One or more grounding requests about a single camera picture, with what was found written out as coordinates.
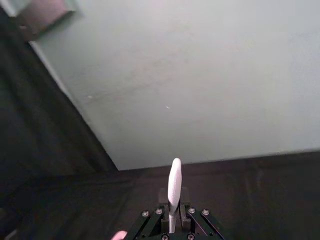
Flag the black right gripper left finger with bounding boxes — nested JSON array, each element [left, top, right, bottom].
[[126, 187, 172, 240]]

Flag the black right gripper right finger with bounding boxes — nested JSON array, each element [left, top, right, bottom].
[[177, 187, 226, 240]]

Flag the black table cloth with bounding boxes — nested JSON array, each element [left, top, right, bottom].
[[0, 0, 320, 240]]

